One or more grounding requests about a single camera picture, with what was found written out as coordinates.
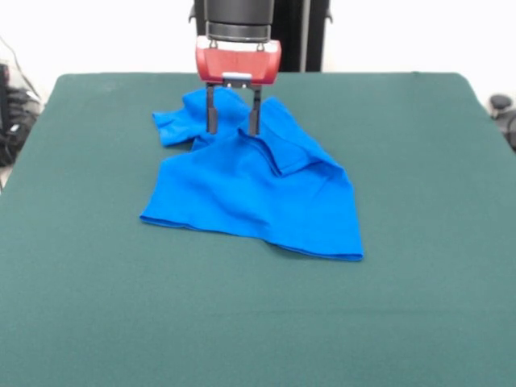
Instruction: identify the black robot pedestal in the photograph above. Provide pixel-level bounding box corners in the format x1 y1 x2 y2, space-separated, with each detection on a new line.
188 0 335 74

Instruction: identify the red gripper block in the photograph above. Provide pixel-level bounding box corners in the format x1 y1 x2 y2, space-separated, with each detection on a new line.
195 35 283 137

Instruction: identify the dark green table cloth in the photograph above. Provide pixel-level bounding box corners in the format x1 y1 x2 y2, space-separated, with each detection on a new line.
0 71 516 387

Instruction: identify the blue shirt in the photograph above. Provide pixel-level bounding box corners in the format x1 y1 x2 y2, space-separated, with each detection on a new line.
139 88 365 263

